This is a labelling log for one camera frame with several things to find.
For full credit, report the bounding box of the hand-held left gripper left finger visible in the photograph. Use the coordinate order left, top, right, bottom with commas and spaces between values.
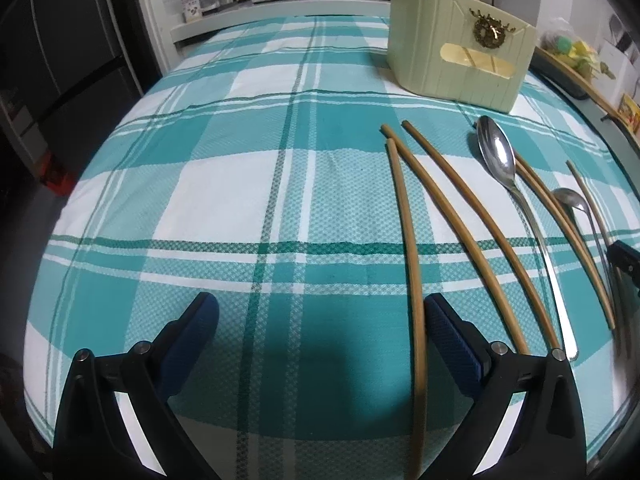
52, 291, 221, 480

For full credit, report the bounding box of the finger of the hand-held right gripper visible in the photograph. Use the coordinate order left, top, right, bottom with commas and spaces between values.
606, 239, 640, 361

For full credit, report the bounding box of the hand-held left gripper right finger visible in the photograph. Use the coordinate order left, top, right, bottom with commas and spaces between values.
422, 294, 588, 480

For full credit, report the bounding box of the small steel spoon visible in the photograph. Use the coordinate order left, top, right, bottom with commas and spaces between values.
551, 187, 618, 311

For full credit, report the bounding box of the large steel spoon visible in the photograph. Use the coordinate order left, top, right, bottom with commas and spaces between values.
476, 115, 581, 363

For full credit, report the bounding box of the cream utensil holder box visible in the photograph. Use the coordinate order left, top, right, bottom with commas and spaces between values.
386, 0, 538, 113

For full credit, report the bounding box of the yellow packet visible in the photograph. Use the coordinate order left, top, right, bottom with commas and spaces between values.
617, 94, 640, 135

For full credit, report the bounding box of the teal plaid tablecloth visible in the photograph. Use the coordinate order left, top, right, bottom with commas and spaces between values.
22, 14, 633, 480

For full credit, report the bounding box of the wooden cutting board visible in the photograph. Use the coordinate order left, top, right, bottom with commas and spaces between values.
535, 46, 628, 123

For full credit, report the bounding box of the dark grey appliance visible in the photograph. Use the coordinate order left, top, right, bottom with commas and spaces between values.
529, 50, 591, 101

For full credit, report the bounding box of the red plastic object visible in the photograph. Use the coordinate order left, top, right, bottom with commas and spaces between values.
37, 152, 78, 196

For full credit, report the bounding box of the white knife holder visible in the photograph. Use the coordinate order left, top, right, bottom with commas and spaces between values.
597, 15, 640, 91

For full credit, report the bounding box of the plastic bag of sponges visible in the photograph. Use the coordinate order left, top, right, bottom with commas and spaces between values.
542, 17, 601, 78

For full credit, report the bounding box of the black refrigerator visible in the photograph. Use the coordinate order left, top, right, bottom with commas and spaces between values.
0, 0, 151, 201

